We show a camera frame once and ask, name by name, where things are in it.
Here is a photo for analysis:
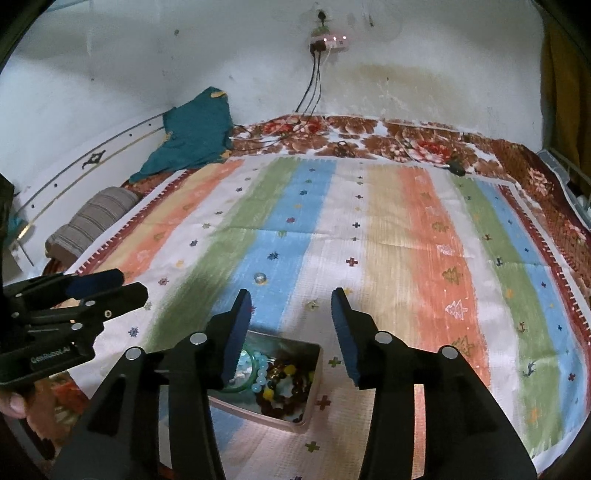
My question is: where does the white power strip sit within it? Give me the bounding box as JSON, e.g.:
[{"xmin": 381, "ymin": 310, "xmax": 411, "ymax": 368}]
[{"xmin": 308, "ymin": 34, "xmax": 349, "ymax": 52}]

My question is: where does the grey striped pillow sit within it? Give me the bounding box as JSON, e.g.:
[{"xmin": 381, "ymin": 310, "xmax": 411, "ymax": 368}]
[{"xmin": 45, "ymin": 187, "xmax": 140, "ymax": 259}]

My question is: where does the black cable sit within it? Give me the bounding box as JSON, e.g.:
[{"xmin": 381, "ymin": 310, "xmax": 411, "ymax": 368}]
[
  {"xmin": 307, "ymin": 51, "xmax": 323, "ymax": 116},
  {"xmin": 295, "ymin": 51, "xmax": 317, "ymax": 114}
]

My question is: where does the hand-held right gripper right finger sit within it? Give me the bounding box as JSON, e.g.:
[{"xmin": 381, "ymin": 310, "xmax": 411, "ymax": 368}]
[{"xmin": 331, "ymin": 287, "xmax": 539, "ymax": 480}]

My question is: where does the metal bed rail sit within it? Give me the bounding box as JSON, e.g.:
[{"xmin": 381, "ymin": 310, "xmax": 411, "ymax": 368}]
[{"xmin": 538, "ymin": 148, "xmax": 591, "ymax": 217}]

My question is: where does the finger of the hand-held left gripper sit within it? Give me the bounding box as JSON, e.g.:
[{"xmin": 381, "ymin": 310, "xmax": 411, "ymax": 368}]
[
  {"xmin": 69, "ymin": 282, "xmax": 150, "ymax": 324},
  {"xmin": 4, "ymin": 270, "xmax": 125, "ymax": 301}
]

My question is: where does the silver metal tin box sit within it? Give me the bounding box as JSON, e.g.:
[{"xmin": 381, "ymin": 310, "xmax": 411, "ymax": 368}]
[{"xmin": 205, "ymin": 329, "xmax": 325, "ymax": 433}]

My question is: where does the yellow and dark bead bracelet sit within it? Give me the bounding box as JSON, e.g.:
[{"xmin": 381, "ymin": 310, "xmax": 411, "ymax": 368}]
[{"xmin": 265, "ymin": 362, "xmax": 302, "ymax": 403}]

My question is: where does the mustard hanging garment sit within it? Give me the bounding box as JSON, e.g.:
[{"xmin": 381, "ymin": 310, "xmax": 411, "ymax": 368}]
[{"xmin": 540, "ymin": 23, "xmax": 591, "ymax": 153}]

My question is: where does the teal cloth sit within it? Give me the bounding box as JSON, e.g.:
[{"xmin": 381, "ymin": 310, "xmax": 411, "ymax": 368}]
[{"xmin": 129, "ymin": 87, "xmax": 234, "ymax": 184}]

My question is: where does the light blue bead bracelet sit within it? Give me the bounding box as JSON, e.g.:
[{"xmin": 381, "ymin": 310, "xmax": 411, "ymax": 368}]
[{"xmin": 238, "ymin": 351, "xmax": 296, "ymax": 409}]

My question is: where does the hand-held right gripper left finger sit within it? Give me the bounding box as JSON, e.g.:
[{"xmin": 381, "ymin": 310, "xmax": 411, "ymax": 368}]
[{"xmin": 53, "ymin": 288, "xmax": 253, "ymax": 480}]

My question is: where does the person's left hand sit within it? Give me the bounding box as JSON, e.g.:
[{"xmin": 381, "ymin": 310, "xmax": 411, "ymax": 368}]
[{"xmin": 0, "ymin": 391, "xmax": 28, "ymax": 421}]

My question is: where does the striped pastel mat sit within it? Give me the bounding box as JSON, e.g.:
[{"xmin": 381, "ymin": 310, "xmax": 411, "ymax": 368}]
[{"xmin": 69, "ymin": 154, "xmax": 591, "ymax": 480}]

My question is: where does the white bed headboard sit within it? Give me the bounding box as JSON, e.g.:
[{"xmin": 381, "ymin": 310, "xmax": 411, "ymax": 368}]
[{"xmin": 9, "ymin": 113, "xmax": 171, "ymax": 268}]

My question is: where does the dark red bead bracelet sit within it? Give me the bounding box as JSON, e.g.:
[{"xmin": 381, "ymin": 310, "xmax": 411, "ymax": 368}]
[{"xmin": 257, "ymin": 369, "xmax": 319, "ymax": 423}]

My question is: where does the green bangle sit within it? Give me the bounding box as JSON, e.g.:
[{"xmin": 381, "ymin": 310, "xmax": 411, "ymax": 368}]
[{"xmin": 221, "ymin": 348, "xmax": 274, "ymax": 394}]

